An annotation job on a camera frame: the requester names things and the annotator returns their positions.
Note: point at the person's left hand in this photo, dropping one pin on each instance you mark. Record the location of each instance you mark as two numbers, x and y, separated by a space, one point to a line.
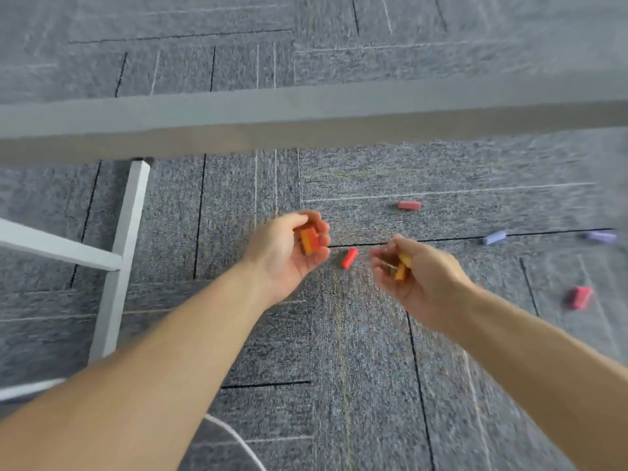
275 259

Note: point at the yellow marker cap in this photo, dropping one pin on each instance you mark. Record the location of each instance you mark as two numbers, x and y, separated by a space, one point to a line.
402 272

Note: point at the person's left forearm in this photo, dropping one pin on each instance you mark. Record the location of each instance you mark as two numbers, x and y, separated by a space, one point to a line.
147 387

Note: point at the person's right forearm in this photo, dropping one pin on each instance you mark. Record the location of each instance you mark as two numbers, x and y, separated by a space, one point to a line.
539 362

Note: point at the set of red-toned caps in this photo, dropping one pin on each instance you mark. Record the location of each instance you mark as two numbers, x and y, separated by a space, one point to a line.
409 205

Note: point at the person's right hand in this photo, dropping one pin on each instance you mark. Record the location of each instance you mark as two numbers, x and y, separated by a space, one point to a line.
432 289

